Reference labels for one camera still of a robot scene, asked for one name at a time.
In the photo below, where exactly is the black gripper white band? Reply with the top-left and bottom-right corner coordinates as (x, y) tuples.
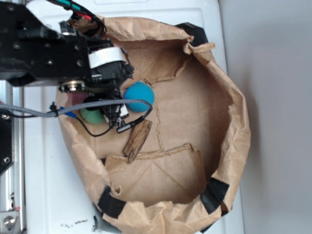
(59, 39), (134, 127)

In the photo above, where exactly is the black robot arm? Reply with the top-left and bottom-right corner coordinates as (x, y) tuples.
(0, 0), (134, 127)

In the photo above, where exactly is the blue textured ball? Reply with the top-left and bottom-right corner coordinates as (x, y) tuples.
(124, 82), (155, 113)

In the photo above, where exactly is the green textured ball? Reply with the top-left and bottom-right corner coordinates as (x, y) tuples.
(80, 108), (105, 125)

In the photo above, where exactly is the brown wood piece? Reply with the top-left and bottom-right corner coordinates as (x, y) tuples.
(123, 120), (153, 164)

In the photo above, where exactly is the brown paper bag tray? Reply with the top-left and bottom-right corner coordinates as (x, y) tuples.
(59, 17), (251, 234)

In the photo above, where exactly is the thin black cable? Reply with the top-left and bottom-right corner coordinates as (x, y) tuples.
(50, 102), (122, 137)

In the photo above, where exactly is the grey braided cable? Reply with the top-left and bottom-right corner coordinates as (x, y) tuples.
(0, 98), (154, 134)

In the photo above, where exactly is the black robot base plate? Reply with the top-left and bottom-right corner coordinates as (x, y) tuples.
(0, 108), (14, 177)

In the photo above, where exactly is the aluminium frame rail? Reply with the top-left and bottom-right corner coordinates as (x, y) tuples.
(0, 80), (26, 234)

